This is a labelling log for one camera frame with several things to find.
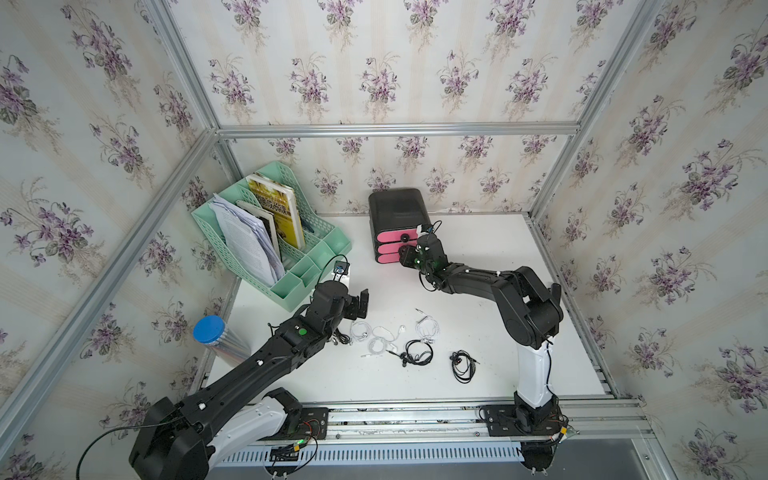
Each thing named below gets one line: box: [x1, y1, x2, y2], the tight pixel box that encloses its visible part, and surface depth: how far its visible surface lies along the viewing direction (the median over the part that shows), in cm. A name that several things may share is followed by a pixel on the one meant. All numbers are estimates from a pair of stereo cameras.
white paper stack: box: [208, 194, 285, 286], surface depth 86 cm
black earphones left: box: [332, 328, 351, 345], surface depth 89 cm
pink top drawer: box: [376, 228, 418, 243], surface depth 95 cm
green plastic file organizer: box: [191, 160, 353, 312], surface depth 95 cm
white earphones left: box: [349, 320, 372, 346], surface depth 90 cm
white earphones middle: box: [361, 325, 406, 358], surface depth 88 cm
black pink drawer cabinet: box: [369, 188, 431, 264], surface depth 100 cm
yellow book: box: [246, 173, 306, 250], surface depth 97 cm
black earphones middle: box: [385, 339, 434, 368], surface depth 86 cm
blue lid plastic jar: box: [192, 315, 251, 363], surface depth 72 cm
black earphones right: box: [449, 350, 481, 384], surface depth 84 cm
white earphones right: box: [415, 308, 440, 344], surface depth 92 cm
